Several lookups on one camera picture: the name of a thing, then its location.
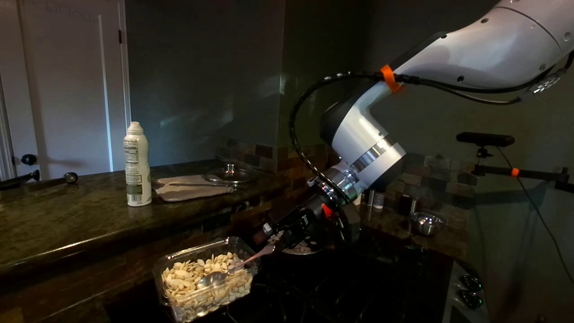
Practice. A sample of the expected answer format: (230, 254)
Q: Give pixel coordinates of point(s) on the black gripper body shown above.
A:
(322, 221)

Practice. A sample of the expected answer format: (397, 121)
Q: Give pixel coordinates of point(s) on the metal spoon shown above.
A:
(239, 266)

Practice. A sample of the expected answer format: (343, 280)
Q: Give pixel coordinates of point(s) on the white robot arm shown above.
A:
(517, 44)

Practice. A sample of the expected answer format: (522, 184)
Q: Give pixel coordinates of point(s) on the dark bowl with pasta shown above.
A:
(304, 248)

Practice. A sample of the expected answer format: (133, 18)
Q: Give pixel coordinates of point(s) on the round metal tray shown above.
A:
(230, 173)

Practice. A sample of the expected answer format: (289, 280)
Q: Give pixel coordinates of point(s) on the clear glass dish with pasta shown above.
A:
(198, 280)

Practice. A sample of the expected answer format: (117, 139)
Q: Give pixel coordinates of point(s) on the white spray bottle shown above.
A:
(137, 166)

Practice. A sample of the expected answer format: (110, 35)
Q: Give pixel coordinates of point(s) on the black camera on stand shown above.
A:
(485, 141)

